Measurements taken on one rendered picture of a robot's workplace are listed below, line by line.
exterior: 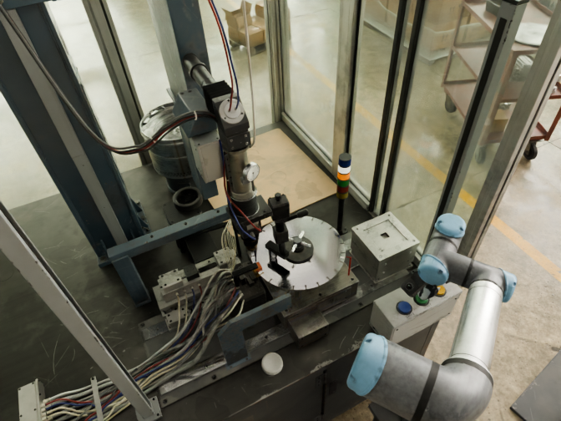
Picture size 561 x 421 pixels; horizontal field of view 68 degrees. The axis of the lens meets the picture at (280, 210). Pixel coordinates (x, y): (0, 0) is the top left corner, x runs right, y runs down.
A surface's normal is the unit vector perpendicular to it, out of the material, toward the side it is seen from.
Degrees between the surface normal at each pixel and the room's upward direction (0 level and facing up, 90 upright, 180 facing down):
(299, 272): 0
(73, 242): 0
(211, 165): 90
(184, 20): 90
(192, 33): 90
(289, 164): 0
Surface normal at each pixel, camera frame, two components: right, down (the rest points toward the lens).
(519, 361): -0.05, -0.69
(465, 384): 0.29, -0.69
